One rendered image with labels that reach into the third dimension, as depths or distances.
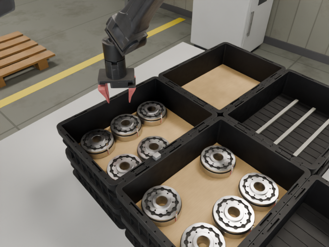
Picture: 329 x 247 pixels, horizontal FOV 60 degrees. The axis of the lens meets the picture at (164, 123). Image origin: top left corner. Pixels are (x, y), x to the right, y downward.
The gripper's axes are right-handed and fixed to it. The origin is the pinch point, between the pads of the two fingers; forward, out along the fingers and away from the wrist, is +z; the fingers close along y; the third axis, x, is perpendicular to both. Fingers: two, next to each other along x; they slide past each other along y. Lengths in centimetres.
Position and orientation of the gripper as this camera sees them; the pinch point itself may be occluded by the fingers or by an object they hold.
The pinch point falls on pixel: (119, 99)
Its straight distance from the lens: 89.1
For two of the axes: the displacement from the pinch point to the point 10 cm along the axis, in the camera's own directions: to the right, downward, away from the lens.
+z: -0.2, 7.4, 6.7
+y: -10.0, 0.4, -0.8
